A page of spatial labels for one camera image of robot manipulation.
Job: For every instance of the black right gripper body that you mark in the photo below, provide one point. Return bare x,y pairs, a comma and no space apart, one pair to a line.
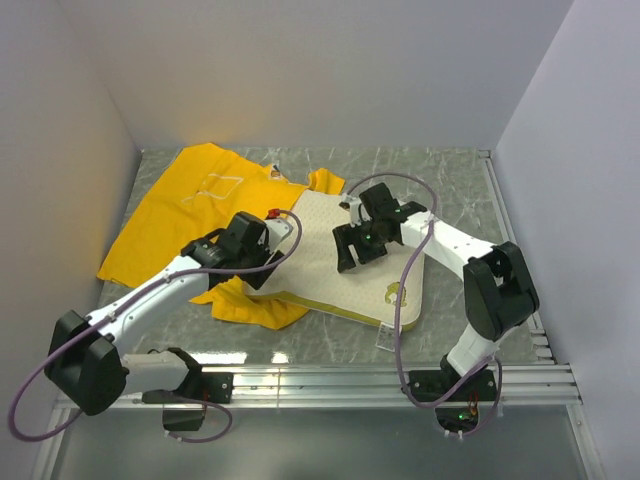
371,246

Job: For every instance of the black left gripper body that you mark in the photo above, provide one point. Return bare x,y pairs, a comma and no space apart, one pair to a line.
258,257

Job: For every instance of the cream dotted foam pillow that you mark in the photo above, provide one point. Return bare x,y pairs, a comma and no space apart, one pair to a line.
365,294

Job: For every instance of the yellow printed pillowcase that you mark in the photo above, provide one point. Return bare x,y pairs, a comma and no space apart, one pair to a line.
200,191

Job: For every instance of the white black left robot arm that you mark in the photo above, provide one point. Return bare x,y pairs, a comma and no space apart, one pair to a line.
94,363

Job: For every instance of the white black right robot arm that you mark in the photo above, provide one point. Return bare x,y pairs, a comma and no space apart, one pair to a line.
499,293

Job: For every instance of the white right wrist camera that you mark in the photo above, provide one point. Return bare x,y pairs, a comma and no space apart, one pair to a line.
353,205

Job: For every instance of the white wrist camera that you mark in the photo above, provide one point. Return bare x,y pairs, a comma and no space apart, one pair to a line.
353,205
278,229

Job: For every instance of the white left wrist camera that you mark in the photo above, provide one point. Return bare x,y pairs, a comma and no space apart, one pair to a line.
278,229

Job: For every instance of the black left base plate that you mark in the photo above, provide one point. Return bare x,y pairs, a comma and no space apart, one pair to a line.
185,408

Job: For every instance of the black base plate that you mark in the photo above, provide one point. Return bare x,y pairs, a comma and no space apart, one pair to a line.
185,408
470,407

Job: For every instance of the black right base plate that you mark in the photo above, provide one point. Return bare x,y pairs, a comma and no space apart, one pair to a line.
470,407

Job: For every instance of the aluminium front mounting rail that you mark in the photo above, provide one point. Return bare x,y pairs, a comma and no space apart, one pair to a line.
345,386

